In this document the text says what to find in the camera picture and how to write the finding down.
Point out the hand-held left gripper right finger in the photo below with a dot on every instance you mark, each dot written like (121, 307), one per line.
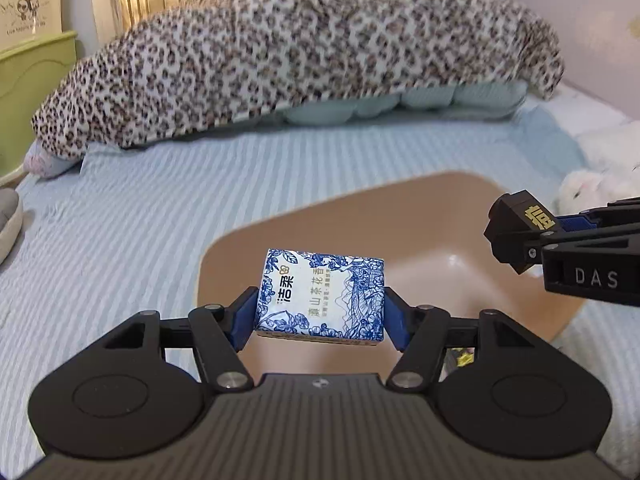
(395, 317)

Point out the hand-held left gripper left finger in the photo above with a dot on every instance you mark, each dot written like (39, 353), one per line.
(243, 321)

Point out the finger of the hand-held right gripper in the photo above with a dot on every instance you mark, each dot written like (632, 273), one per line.
(580, 222)
(565, 246)

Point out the blue white floral tissue packet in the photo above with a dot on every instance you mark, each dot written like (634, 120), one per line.
(320, 295)

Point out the tan plastic basin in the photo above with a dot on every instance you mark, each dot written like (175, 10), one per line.
(440, 230)

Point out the white plush toy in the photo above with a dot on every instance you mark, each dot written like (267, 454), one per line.
(607, 160)

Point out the yellow black wrapper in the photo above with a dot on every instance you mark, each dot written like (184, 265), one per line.
(462, 357)

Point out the striped light blue bed sheet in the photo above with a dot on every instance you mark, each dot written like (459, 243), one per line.
(125, 240)

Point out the pink headboard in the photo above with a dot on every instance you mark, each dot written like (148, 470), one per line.
(580, 25)

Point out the light blue quilt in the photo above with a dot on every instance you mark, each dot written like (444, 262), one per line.
(400, 102)

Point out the pink floral pillow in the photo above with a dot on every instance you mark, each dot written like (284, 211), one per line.
(47, 162)

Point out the grey shoe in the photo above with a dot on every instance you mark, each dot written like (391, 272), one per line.
(7, 225)

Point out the leopard print blanket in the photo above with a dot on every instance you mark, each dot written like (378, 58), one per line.
(280, 55)

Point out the green cabinet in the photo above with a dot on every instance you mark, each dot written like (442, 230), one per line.
(30, 90)

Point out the beige printed bag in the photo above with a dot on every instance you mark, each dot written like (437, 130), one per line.
(27, 5)

